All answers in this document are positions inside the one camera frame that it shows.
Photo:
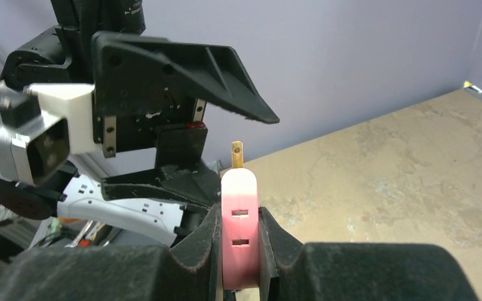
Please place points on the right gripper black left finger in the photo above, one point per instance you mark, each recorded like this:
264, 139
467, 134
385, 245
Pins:
187, 271

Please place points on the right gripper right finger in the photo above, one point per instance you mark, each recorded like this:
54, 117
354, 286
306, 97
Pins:
362, 271

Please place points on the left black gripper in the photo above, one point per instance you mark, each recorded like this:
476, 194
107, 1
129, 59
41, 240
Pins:
149, 93

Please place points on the pink square plug adapter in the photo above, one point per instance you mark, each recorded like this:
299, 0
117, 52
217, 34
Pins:
240, 224

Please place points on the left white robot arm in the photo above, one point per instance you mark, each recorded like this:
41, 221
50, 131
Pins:
64, 52

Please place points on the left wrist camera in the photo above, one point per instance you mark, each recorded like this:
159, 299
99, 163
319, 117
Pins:
41, 127

